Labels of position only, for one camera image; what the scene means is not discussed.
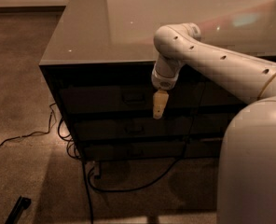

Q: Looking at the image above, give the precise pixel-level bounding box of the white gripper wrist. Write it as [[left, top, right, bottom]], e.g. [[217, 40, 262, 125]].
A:
[[151, 66, 179, 119]]

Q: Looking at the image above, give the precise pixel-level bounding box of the drawer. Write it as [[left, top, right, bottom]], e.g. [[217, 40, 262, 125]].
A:
[[200, 80, 242, 106], [75, 117, 192, 141], [60, 83, 204, 114], [191, 113, 235, 134], [84, 141, 186, 161], [185, 138, 223, 159]]

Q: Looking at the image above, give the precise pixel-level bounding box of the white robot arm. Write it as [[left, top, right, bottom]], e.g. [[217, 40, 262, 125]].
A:
[[151, 23, 276, 224]]

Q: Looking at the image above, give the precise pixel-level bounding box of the dark grey drawer cabinet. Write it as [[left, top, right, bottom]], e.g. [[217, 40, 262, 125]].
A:
[[40, 0, 276, 161]]

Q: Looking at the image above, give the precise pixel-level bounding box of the black bar on floor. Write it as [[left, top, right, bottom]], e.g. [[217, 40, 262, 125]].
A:
[[5, 196, 32, 224]]

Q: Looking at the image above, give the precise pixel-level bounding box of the thin black floor cable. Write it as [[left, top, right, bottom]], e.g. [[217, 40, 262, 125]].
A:
[[0, 102, 58, 154]]

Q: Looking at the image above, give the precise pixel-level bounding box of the thick black floor cable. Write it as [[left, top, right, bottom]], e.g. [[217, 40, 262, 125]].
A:
[[57, 118, 184, 224]]

